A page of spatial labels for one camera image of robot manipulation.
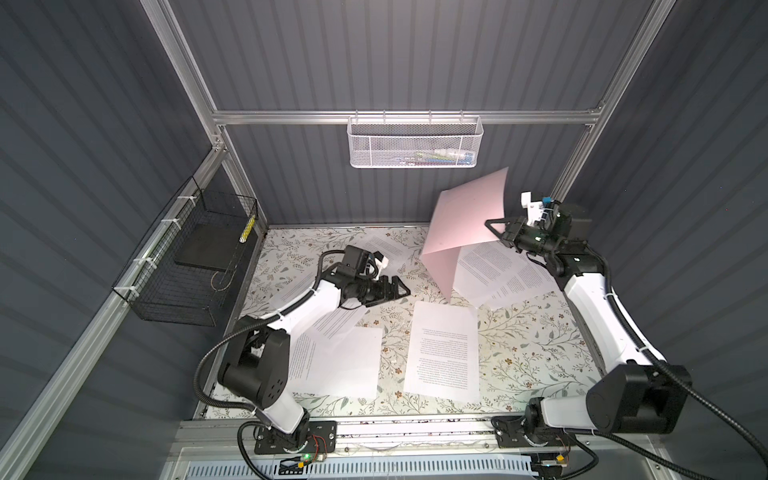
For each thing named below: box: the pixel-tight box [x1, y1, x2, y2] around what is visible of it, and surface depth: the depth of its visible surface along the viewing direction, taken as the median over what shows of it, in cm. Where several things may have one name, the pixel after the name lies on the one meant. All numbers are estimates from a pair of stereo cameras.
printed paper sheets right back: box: [451, 240, 560, 309], surface depth 105 cm
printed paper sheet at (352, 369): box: [289, 326, 383, 398], surface depth 88 cm
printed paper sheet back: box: [353, 234, 411, 277], surface depth 118 cm
